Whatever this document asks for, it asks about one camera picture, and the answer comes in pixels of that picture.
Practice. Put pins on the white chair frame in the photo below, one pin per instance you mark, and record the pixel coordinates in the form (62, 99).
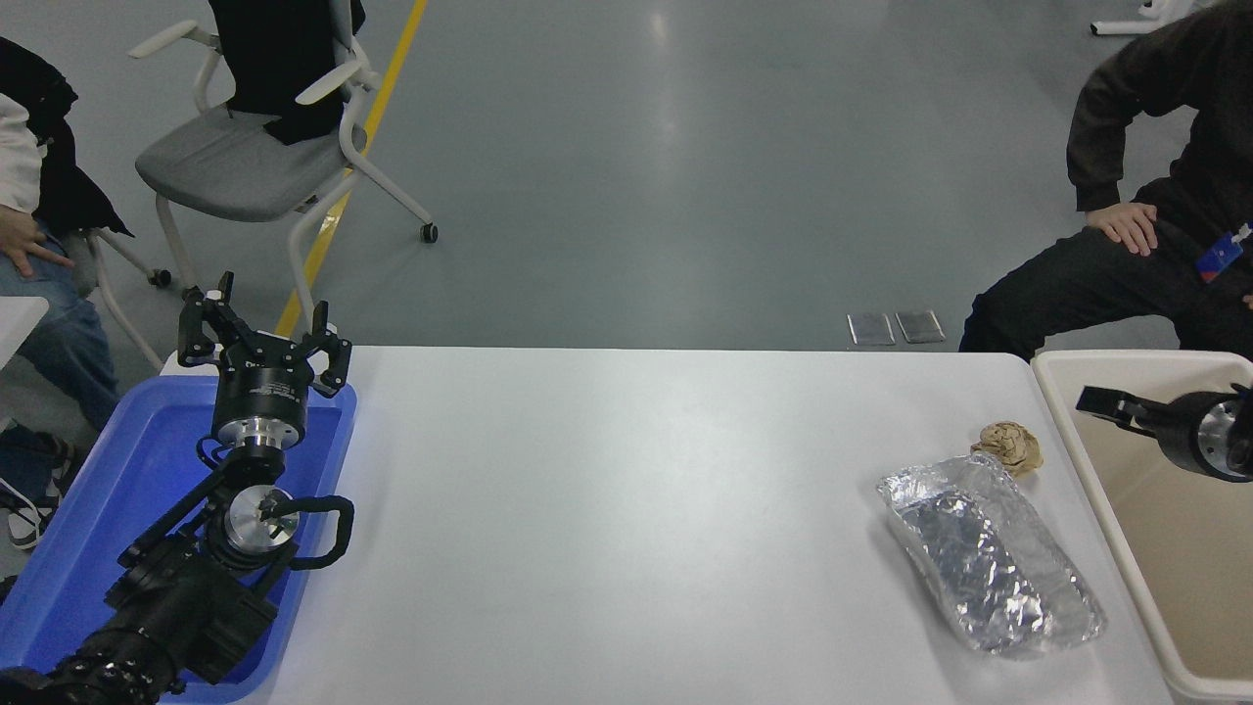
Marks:
(158, 278)

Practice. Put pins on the crumpled tan paper ball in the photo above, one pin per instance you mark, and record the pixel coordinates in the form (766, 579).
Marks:
(1010, 448)

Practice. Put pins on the white stand base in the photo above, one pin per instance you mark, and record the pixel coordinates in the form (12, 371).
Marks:
(1126, 27)

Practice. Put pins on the large pale bin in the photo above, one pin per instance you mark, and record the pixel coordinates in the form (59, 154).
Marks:
(1155, 548)

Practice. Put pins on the crumpled silver foil tray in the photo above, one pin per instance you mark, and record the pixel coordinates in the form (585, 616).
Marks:
(989, 568)

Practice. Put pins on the blue red badge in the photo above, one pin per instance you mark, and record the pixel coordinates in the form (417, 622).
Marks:
(1222, 257)

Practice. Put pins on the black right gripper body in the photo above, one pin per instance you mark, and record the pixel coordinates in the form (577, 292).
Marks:
(1180, 436)

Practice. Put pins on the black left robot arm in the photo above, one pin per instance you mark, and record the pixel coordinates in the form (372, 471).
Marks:
(181, 607)

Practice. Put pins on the blue plastic tray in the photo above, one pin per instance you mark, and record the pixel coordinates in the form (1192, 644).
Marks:
(108, 490)

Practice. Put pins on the black garment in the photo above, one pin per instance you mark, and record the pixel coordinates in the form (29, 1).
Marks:
(274, 59)

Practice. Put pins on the small white table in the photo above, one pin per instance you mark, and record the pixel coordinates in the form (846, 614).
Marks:
(18, 323)

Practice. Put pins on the grey white office chair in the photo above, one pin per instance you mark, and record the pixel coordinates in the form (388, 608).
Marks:
(215, 166)

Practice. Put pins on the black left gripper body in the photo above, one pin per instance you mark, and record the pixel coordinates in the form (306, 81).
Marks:
(261, 384)

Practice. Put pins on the person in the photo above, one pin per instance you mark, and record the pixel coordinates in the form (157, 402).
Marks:
(1175, 127)
(49, 186)

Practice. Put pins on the metal floor plate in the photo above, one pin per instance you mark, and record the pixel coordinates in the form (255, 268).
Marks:
(920, 326)
(871, 329)

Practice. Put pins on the person's hand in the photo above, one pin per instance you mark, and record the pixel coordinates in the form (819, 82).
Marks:
(1126, 223)
(24, 240)

